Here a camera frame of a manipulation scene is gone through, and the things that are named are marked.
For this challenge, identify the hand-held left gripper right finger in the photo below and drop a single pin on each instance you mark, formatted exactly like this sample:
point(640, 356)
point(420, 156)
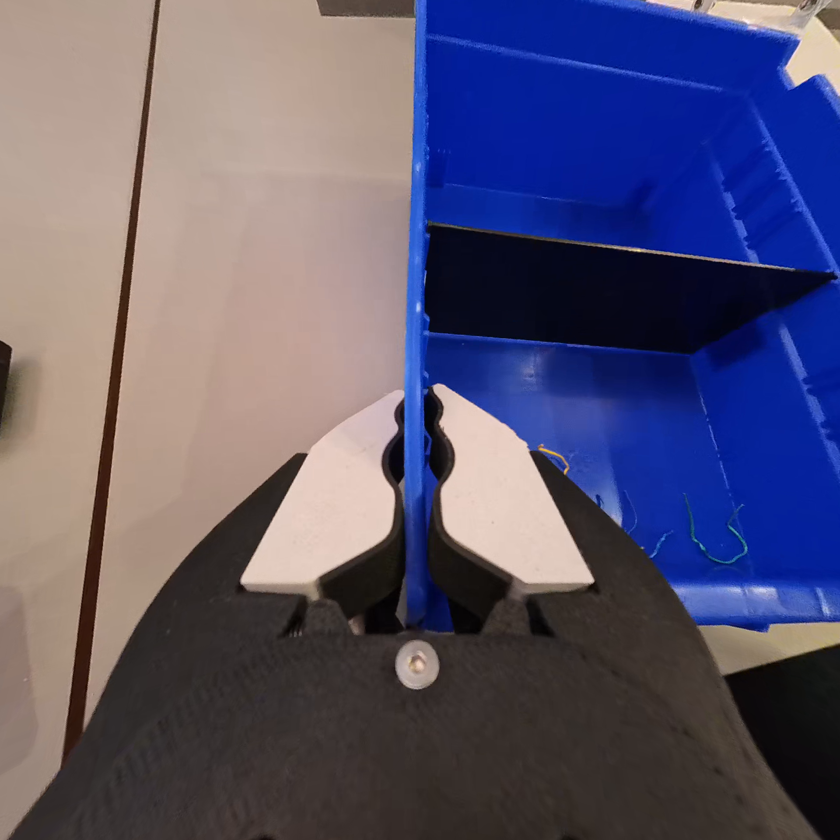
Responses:
point(518, 512)

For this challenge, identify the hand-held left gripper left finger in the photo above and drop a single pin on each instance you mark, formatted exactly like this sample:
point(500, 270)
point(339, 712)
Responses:
point(328, 512)

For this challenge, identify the blue plastic bin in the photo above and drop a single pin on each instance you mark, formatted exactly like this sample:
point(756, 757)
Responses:
point(590, 131)

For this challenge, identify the yellow twist tie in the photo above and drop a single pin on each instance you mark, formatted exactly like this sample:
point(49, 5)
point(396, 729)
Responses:
point(554, 453)

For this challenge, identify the blue twist tie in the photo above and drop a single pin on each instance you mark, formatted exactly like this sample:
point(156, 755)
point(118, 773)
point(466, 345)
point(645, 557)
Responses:
point(631, 518)

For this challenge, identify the green twist tie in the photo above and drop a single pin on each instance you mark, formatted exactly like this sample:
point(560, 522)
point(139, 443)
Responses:
point(694, 535)

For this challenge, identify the black divider panel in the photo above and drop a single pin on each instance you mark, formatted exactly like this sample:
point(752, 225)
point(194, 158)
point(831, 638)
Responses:
point(590, 295)

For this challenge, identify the small black object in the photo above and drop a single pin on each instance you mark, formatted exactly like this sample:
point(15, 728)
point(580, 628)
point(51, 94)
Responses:
point(5, 387)

